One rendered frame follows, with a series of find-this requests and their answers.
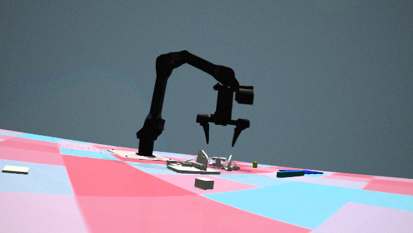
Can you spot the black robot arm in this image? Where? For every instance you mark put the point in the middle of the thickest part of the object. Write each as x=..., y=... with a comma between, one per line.
x=165, y=63

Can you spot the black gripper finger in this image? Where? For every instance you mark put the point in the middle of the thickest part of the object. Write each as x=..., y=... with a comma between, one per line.
x=236, y=134
x=206, y=130

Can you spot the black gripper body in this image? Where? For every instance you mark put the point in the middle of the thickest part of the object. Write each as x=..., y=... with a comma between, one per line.
x=223, y=114

